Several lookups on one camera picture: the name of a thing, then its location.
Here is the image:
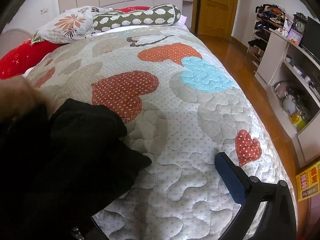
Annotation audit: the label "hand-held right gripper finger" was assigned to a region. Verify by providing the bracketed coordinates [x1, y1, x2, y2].
[215, 152, 298, 240]

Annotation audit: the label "black pants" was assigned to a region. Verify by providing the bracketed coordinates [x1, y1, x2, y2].
[0, 98, 153, 240]

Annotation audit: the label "yellow printed poster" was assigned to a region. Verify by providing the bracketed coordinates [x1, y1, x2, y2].
[296, 161, 320, 202]

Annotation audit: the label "yellow jar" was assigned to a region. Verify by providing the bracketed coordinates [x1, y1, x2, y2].
[290, 112, 307, 132]

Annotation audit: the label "heart print quilt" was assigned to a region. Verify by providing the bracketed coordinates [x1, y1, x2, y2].
[25, 26, 298, 240]

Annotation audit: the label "white shelf cabinet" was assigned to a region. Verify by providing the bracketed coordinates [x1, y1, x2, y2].
[255, 29, 320, 162]

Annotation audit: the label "shoe rack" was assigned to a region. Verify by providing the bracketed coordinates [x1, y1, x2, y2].
[246, 4, 293, 68]

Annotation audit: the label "black television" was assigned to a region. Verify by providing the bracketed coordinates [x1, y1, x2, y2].
[301, 16, 320, 63]

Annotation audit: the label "dark ornate table clock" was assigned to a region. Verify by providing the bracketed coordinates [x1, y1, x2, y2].
[292, 12, 307, 34]

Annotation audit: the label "wooden door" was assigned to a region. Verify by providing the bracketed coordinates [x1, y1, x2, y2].
[197, 0, 240, 37]

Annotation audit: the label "white corner shelf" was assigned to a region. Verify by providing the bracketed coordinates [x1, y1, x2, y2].
[182, 0, 194, 29]

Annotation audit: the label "white bed sheet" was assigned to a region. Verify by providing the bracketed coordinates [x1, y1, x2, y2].
[21, 15, 188, 78]

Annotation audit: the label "green bolster pillow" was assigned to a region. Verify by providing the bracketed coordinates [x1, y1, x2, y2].
[92, 4, 181, 32]

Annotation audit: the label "red printed pillow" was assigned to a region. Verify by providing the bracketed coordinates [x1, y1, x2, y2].
[0, 40, 67, 80]
[114, 6, 151, 13]

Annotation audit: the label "floral print pillow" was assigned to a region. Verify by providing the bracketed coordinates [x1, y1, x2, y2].
[31, 6, 120, 44]

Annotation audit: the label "grey rounded headboard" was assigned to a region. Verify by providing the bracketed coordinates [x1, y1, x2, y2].
[0, 29, 34, 59]

